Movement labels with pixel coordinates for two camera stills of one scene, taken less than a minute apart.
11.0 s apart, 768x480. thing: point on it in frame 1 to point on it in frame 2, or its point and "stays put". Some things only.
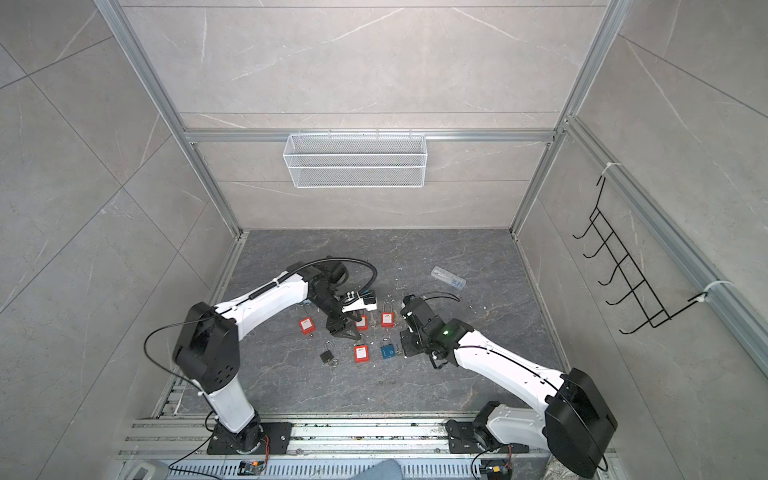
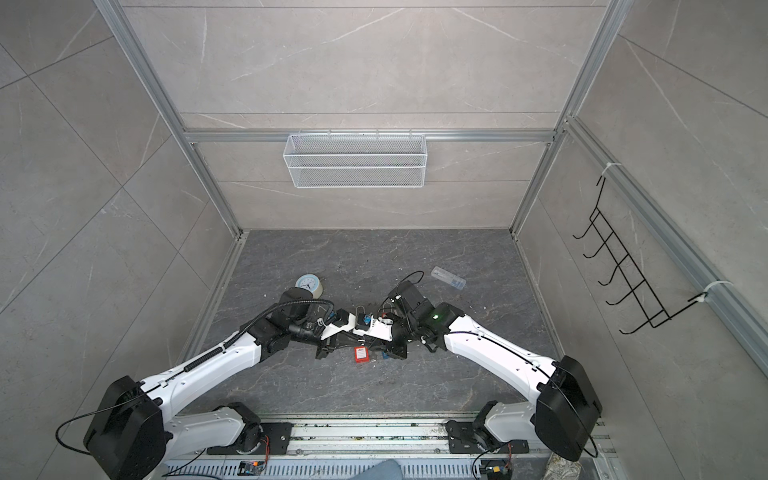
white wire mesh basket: x=357 y=160 stays put
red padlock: x=361 y=353 stays put
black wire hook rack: x=641 y=287 stays put
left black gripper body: x=332 y=305 to x=311 y=332
